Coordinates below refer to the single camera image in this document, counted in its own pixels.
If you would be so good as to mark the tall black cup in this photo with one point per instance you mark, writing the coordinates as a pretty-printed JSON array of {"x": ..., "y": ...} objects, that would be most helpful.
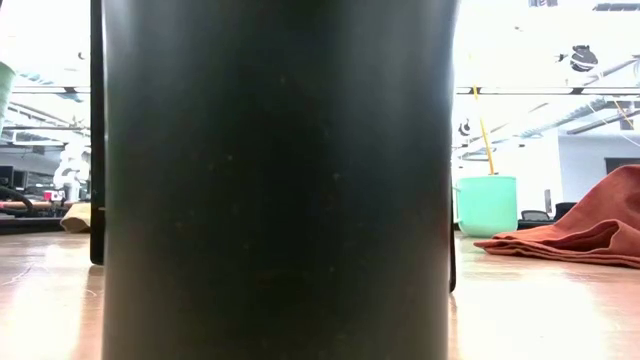
[{"x": 280, "y": 180}]

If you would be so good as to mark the teal mug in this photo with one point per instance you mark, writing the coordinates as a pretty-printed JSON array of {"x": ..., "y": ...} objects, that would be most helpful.
[{"x": 487, "y": 207}]

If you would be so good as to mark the green cup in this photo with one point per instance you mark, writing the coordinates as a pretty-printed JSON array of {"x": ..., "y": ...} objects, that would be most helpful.
[{"x": 5, "y": 90}]

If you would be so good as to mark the black office chair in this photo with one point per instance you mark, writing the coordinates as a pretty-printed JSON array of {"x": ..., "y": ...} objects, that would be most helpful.
[
  {"x": 565, "y": 211},
  {"x": 535, "y": 216}
]

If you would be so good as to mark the tan cloth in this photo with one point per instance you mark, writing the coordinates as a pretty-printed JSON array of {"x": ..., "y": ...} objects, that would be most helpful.
[{"x": 77, "y": 217}]

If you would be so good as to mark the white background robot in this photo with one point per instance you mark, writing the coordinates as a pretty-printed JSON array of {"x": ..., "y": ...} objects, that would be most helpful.
[{"x": 72, "y": 170}]

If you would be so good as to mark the orange cloth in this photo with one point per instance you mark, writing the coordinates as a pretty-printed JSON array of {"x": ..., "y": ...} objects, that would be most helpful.
[{"x": 600, "y": 225}]

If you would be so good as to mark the black ceiling dome camera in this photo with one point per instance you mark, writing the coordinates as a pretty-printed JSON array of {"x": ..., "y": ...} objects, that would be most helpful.
[
  {"x": 464, "y": 127},
  {"x": 584, "y": 59}
]

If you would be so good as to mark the black aluminium table frame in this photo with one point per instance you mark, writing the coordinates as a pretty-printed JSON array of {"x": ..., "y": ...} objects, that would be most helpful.
[{"x": 30, "y": 226}]

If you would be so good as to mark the dark wall screen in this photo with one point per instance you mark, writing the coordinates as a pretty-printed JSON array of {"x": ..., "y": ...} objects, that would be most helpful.
[{"x": 622, "y": 165}]

